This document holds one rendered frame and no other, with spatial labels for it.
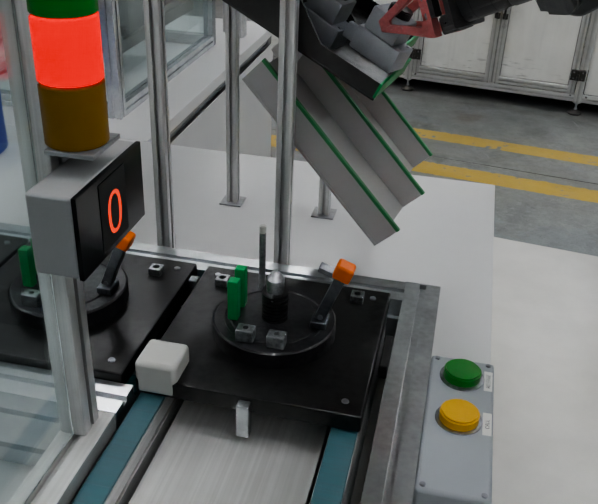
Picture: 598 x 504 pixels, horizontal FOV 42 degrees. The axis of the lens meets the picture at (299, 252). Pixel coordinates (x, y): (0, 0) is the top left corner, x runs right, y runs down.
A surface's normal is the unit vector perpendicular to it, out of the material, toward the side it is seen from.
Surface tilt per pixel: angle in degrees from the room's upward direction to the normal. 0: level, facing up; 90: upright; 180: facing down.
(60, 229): 90
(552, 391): 0
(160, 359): 0
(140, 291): 0
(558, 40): 90
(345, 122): 90
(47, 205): 90
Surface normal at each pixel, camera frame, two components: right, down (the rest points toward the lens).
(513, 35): -0.35, 0.45
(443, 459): 0.04, -0.87
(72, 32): 0.45, 0.46
